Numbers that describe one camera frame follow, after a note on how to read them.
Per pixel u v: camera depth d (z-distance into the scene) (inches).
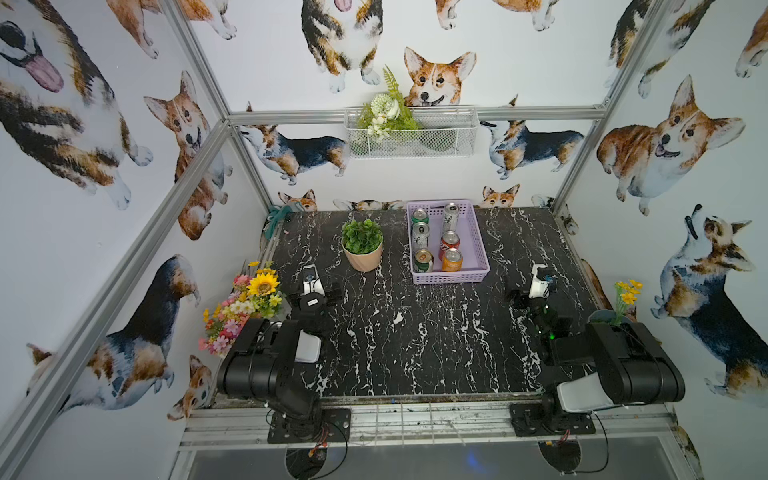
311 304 27.7
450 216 40.7
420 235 38.3
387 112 30.8
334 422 29.0
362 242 37.4
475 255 42.0
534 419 28.9
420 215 42.0
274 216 47.4
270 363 20.0
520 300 32.2
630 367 17.8
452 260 37.4
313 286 30.6
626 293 30.1
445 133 36.4
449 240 39.2
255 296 29.4
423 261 36.5
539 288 31.3
